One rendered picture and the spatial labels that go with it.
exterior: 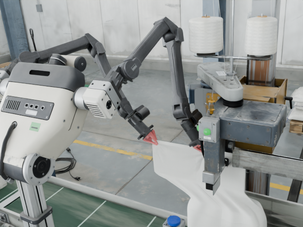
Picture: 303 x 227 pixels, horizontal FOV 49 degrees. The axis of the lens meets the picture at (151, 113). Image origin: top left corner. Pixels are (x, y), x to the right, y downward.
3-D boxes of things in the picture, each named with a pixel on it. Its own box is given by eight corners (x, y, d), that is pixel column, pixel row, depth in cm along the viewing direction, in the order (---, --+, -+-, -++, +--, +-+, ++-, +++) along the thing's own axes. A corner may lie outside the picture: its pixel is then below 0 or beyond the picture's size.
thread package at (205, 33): (183, 55, 162) (182, 18, 156) (196, 48, 175) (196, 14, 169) (216, 56, 154) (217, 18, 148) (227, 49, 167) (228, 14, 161)
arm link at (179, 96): (160, 33, 166) (176, 26, 159) (167, 34, 170) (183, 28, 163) (170, 118, 163) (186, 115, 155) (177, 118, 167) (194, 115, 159)
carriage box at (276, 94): (222, 149, 174) (223, 92, 162) (240, 124, 201) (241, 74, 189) (271, 158, 162) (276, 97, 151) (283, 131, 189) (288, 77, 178)
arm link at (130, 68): (155, 17, 165) (169, 10, 158) (170, 39, 171) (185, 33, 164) (107, 73, 140) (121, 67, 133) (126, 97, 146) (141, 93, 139)
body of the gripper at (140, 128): (154, 126, 180) (145, 116, 181) (145, 133, 172) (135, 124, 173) (149, 133, 184) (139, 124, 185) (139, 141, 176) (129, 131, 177)
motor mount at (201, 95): (193, 116, 185) (193, 88, 179) (198, 112, 190) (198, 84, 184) (245, 123, 171) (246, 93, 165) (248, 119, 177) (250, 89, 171)
